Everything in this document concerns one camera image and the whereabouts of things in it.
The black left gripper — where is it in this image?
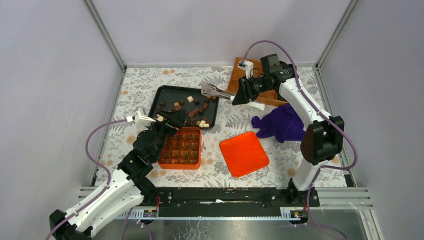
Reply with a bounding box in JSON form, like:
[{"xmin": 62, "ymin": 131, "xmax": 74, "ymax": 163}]
[{"xmin": 145, "ymin": 109, "xmax": 187, "ymax": 162}]

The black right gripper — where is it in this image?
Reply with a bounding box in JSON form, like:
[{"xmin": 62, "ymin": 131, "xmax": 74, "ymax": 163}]
[{"xmin": 231, "ymin": 74, "xmax": 273, "ymax": 107}]

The metal tongs white handle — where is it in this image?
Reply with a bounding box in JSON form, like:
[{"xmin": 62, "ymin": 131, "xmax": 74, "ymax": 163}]
[{"xmin": 200, "ymin": 82, "xmax": 267, "ymax": 112}]

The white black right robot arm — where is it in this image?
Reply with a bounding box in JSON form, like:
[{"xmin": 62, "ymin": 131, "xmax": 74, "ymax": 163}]
[{"xmin": 232, "ymin": 54, "xmax": 345, "ymax": 206}]

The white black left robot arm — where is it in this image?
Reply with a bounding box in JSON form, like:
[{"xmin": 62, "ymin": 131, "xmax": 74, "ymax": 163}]
[{"xmin": 46, "ymin": 109, "xmax": 187, "ymax": 240}]

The orange chocolate box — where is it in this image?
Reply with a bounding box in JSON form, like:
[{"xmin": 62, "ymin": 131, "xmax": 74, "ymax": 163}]
[{"xmin": 158, "ymin": 127, "xmax": 202, "ymax": 170}]

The black chocolate tray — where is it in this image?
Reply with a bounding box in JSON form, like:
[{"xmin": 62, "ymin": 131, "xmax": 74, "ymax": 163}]
[{"xmin": 148, "ymin": 85, "xmax": 220, "ymax": 130}]

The orange compartment organizer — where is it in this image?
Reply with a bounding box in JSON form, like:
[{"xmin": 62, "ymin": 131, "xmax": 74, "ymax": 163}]
[{"xmin": 227, "ymin": 57, "xmax": 288, "ymax": 107}]

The purple cloth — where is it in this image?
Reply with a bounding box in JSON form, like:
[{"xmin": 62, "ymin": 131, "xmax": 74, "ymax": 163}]
[{"xmin": 251, "ymin": 103, "xmax": 306, "ymax": 143}]

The orange box lid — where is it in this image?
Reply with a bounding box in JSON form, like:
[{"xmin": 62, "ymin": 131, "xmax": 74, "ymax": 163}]
[{"xmin": 219, "ymin": 131, "xmax": 270, "ymax": 178}]

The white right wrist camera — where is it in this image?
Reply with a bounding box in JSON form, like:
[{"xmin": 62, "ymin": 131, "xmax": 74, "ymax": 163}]
[{"xmin": 238, "ymin": 60, "xmax": 254, "ymax": 79}]

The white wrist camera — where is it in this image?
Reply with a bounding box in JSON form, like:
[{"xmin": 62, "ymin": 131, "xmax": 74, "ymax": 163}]
[
  {"xmin": 134, "ymin": 108, "xmax": 156, "ymax": 127},
  {"xmin": 238, "ymin": 60, "xmax": 254, "ymax": 79}
]

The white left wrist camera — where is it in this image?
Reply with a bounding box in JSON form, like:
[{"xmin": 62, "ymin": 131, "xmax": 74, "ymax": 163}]
[{"xmin": 134, "ymin": 108, "xmax": 156, "ymax": 127}]

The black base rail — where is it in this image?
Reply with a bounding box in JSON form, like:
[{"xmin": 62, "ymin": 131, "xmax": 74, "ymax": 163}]
[{"xmin": 138, "ymin": 187, "xmax": 320, "ymax": 218}]

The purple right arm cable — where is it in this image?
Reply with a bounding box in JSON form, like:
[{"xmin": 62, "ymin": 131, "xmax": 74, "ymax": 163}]
[{"xmin": 242, "ymin": 40, "xmax": 359, "ymax": 239}]

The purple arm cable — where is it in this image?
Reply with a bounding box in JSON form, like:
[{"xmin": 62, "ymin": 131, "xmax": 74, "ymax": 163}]
[
  {"xmin": 242, "ymin": 40, "xmax": 359, "ymax": 239},
  {"xmin": 44, "ymin": 117, "xmax": 135, "ymax": 240}
]

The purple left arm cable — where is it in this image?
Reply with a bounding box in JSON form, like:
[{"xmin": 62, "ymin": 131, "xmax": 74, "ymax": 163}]
[{"xmin": 44, "ymin": 117, "xmax": 135, "ymax": 240}]

